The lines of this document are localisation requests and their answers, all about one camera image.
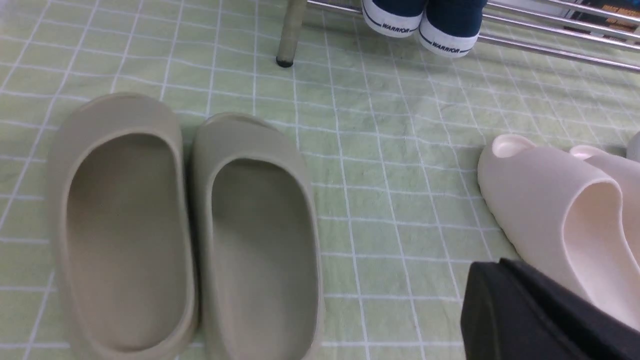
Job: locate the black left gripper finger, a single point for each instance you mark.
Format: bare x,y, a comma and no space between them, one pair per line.
512,311

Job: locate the navy canvas shoe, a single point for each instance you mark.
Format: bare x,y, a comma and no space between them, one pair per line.
393,18
450,28

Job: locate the cream slipper left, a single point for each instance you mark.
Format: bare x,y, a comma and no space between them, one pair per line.
564,217

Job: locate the cream slipper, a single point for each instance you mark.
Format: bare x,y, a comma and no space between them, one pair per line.
627,175
564,217

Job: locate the cream slipper right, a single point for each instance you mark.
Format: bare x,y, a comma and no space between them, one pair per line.
627,175

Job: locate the green checked tablecloth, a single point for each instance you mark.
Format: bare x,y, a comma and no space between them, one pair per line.
391,134

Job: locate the tan slipper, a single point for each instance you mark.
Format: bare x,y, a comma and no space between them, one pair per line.
119,230
260,277

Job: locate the tan slipper far left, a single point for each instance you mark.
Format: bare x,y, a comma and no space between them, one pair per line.
119,230

